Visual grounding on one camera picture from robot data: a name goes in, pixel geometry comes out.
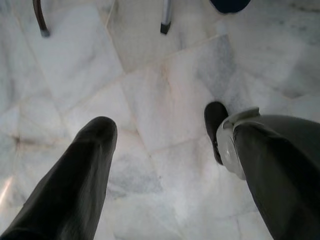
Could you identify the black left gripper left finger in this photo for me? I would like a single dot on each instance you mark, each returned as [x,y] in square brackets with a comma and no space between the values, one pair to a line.
[70,180]

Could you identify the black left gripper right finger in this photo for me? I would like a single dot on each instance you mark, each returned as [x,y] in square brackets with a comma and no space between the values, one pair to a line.
[287,175]

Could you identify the marble pattern folding table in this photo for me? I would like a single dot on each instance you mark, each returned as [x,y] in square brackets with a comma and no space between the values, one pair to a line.
[41,17]

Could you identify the navy blue t-shirt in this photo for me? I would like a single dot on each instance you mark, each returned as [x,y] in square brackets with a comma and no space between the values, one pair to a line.
[230,5]

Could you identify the silver metal clothes rack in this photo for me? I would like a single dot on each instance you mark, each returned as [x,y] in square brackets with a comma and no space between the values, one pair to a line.
[166,15]

